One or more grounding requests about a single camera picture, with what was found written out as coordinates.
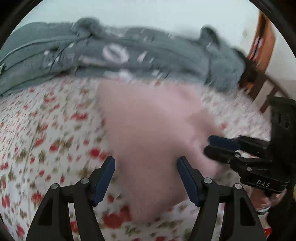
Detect floral bedsheet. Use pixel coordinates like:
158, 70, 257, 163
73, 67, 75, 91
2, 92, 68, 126
0, 77, 273, 241

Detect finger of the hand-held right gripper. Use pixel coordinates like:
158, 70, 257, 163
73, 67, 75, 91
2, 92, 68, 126
208, 136, 271, 154
203, 146, 266, 172

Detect pink small garment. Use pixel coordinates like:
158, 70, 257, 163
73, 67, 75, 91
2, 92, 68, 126
96, 80, 226, 224

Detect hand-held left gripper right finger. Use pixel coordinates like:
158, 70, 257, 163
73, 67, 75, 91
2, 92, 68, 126
177, 156, 268, 241

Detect brown wooden furniture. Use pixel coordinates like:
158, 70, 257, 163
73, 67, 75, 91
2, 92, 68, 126
238, 11, 296, 114

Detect person's right hand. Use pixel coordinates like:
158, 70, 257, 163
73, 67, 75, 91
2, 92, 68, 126
254, 189, 287, 215

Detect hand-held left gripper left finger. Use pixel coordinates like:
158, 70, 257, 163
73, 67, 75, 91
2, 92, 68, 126
25, 156, 116, 241

